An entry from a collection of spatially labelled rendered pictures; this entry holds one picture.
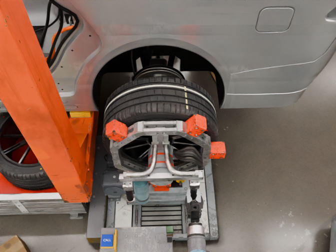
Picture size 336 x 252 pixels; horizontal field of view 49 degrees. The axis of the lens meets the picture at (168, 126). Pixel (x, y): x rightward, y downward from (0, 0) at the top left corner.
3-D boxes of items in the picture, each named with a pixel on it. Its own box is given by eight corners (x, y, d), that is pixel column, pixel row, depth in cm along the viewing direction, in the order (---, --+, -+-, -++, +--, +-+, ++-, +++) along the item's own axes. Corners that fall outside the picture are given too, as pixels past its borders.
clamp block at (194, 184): (198, 173, 194) (198, 169, 189) (199, 189, 189) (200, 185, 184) (188, 173, 194) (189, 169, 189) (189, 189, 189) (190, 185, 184)
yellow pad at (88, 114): (93, 100, 247) (92, 96, 243) (91, 117, 240) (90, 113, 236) (73, 101, 247) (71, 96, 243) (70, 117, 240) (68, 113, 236)
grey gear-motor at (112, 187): (133, 154, 293) (129, 131, 264) (131, 204, 270) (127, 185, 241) (110, 155, 293) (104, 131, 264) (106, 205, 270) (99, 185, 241)
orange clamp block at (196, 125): (195, 125, 192) (206, 117, 186) (196, 138, 188) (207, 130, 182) (184, 121, 189) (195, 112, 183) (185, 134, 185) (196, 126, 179)
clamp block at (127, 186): (133, 174, 193) (132, 170, 189) (133, 191, 188) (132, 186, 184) (123, 175, 193) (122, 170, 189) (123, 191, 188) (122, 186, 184)
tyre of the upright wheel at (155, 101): (99, 133, 241) (195, 143, 256) (96, 165, 229) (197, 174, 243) (112, 66, 188) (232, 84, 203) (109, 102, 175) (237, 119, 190)
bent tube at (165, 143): (195, 144, 195) (197, 133, 186) (198, 177, 184) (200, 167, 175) (162, 144, 194) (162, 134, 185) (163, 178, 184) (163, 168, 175)
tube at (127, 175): (158, 144, 194) (158, 134, 185) (158, 178, 184) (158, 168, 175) (125, 145, 194) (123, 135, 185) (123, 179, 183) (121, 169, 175)
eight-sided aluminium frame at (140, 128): (204, 168, 231) (213, 119, 186) (205, 177, 228) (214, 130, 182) (117, 169, 231) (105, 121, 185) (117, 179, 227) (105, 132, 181)
